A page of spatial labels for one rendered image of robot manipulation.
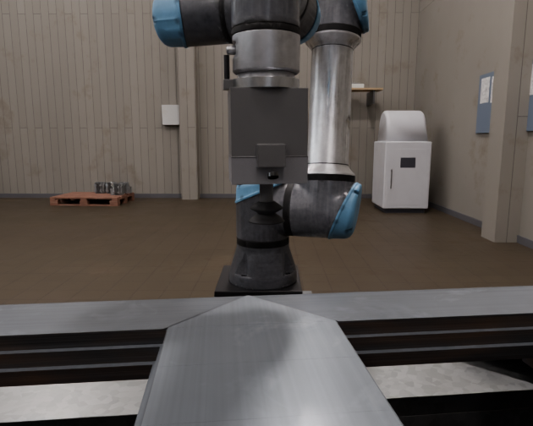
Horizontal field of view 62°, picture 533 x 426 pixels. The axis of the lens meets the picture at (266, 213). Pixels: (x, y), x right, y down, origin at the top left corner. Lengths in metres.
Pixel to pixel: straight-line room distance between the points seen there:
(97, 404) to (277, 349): 0.37
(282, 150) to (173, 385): 0.25
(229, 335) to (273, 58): 0.29
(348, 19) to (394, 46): 7.77
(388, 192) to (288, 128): 6.28
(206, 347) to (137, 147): 8.24
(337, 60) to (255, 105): 0.47
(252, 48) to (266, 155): 0.11
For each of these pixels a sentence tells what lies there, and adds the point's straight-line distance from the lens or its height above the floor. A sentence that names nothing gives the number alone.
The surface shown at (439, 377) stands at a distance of 0.80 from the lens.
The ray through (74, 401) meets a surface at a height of 0.68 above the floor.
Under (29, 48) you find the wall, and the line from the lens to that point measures 9.50.
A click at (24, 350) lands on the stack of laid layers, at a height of 0.85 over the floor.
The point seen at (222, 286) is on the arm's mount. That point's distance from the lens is 0.95.
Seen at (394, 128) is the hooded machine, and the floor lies 1.25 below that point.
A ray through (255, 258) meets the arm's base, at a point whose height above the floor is 0.81.
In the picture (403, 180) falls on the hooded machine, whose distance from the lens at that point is 6.78.
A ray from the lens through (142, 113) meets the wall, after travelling 8.61.
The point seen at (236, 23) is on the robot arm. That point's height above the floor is 1.18.
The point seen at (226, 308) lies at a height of 0.86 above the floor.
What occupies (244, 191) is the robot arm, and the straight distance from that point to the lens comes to 0.91.
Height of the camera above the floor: 1.05
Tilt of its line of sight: 9 degrees down
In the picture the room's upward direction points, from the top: straight up
